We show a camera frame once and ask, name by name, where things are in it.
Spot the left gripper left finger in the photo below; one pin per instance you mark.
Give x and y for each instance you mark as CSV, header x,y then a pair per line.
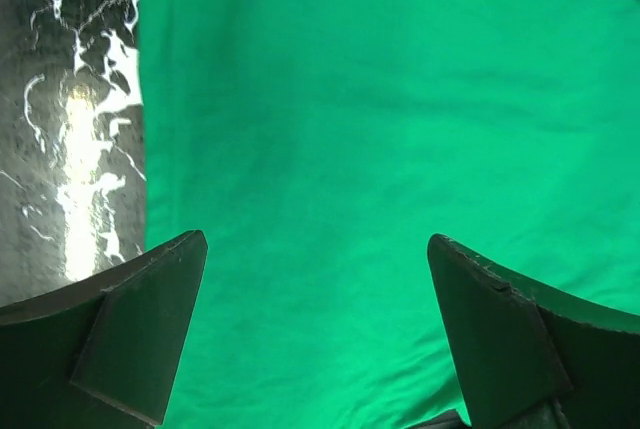
x,y
102,352

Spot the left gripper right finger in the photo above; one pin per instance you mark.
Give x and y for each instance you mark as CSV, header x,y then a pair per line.
x,y
528,355

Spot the green t shirt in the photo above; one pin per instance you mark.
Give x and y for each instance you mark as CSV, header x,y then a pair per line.
x,y
318,144

